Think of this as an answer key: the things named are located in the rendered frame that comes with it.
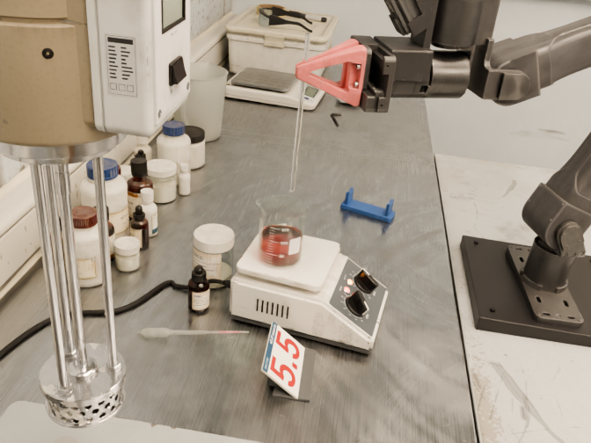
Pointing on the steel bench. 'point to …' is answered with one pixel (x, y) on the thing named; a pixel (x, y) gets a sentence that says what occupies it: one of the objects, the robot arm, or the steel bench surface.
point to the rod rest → (368, 208)
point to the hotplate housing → (299, 309)
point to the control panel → (363, 295)
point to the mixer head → (88, 75)
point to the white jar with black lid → (196, 146)
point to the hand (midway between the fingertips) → (302, 71)
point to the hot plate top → (313, 271)
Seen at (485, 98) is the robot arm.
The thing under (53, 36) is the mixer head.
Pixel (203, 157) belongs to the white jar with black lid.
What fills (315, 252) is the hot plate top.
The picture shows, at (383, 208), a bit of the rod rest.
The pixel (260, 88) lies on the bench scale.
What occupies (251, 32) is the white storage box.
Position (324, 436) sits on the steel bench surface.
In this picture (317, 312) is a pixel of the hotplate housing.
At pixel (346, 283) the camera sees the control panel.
